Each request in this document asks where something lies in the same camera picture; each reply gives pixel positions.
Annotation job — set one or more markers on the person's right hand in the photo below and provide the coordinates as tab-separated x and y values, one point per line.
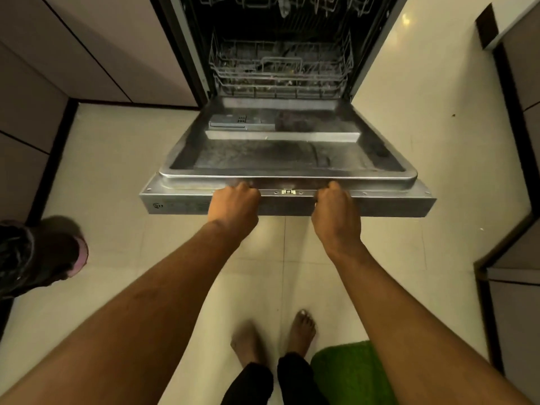
336	219

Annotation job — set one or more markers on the person's left hand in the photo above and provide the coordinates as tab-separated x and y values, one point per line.
233	210

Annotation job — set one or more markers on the person's right fingers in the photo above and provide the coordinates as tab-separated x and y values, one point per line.
331	189

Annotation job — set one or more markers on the person's left fingers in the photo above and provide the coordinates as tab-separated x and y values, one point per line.
238	188

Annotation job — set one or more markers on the steel dishwasher door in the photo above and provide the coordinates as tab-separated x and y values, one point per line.
287	164

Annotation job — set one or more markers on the person's left forearm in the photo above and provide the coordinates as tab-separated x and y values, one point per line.
122	324

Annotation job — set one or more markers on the person's right forearm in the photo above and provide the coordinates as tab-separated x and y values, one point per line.
417	333

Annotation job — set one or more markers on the grey detergent dispenser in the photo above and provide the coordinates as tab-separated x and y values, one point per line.
242	122

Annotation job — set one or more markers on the person's right foot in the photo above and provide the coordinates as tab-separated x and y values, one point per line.
300	333

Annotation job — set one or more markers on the person's foot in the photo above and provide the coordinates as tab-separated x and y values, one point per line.
249	345
300	333

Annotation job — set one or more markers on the built-in dishwasher body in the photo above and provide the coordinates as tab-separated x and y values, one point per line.
287	46

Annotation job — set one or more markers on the person's left foot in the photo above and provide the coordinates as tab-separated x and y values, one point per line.
249	345

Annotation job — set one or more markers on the beige cabinet with black plinth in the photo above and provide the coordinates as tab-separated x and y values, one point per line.
63	80
512	198

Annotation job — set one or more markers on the green floor mat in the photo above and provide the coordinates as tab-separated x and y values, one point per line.
350	373

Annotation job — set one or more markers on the person's black trouser legs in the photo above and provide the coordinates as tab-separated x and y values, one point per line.
274	381

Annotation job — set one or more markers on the black bin with pink rim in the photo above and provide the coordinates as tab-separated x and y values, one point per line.
38	255

